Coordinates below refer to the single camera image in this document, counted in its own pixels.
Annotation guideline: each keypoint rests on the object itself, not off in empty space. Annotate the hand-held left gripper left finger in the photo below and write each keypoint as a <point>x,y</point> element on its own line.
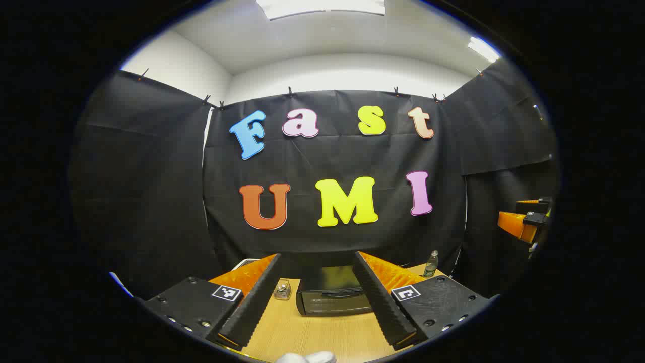
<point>252,302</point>

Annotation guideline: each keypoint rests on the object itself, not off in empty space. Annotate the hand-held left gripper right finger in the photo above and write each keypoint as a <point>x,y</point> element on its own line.
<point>380,300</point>

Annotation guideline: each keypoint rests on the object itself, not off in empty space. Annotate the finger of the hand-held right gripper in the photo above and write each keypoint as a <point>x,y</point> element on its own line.
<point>514,224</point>
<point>534,206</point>

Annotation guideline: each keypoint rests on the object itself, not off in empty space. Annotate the black electric oven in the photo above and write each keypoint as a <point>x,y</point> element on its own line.
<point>327,297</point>

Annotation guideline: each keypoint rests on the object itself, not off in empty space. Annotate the white toaster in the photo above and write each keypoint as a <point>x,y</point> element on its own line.
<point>242,262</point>

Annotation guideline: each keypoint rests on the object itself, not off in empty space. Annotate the clear plastic bottle green label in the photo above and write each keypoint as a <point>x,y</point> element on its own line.
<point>431,266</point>

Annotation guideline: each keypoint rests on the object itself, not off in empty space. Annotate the black backdrop cloth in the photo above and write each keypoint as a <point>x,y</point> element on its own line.
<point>151,176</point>

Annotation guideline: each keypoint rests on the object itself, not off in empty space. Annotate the small ceiling light panel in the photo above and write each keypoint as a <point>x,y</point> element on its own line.
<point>482,49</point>

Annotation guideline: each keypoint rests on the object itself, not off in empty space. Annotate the large ceiling light panel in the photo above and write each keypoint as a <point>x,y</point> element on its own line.
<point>322,7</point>

